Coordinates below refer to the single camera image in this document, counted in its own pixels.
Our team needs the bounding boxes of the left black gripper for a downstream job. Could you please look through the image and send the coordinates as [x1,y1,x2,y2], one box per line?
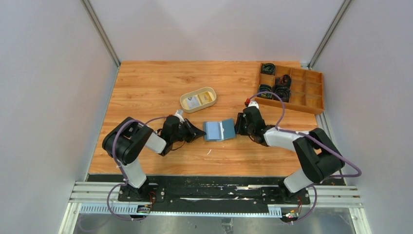
[171,118,207,143]

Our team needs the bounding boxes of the blue leather card holder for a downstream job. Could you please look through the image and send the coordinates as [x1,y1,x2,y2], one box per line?
[203,118,236,142]

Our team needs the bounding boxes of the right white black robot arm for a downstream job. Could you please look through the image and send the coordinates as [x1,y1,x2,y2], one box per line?
[234,106,345,204]

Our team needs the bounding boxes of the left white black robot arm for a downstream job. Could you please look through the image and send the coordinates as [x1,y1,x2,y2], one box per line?
[102,114,206,201]

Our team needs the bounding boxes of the white card in tray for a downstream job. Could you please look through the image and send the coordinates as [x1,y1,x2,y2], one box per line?
[185,96,201,109]

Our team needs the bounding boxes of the yellow card in tray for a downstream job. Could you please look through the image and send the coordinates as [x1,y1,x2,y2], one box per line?
[198,92,213,105]

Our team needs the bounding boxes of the cream oval tray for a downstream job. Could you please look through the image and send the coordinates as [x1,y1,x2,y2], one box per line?
[180,87,217,113]

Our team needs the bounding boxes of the rolled dark belt left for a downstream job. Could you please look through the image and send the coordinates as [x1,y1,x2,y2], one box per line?
[258,84,273,99]

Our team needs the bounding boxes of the rolled black belt large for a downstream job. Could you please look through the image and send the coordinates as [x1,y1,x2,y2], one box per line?
[273,85,291,102]

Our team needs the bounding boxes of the rolled black belt top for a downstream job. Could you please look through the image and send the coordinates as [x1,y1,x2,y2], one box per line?
[261,63,276,75]

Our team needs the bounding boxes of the rolled black belt middle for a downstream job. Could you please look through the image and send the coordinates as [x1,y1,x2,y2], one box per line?
[275,74,292,88]

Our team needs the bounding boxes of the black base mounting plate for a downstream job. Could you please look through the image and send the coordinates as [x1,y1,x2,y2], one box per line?
[87,174,346,215]

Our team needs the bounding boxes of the wooden compartment organizer box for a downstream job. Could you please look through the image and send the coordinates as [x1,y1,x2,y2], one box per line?
[254,65,324,115]

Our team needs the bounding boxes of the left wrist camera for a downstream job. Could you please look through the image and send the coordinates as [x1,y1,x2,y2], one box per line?
[173,109,185,122]

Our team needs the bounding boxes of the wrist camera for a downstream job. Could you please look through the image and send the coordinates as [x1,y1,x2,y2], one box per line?
[173,109,185,122]
[244,98,260,109]

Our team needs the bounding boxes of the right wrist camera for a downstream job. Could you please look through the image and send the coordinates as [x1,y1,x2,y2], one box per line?
[244,98,260,109]

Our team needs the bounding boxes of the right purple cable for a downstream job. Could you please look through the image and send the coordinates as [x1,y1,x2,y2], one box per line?
[245,91,362,223]

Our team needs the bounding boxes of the aluminium rail frame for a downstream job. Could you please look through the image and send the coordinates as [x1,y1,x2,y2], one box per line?
[59,175,372,234]

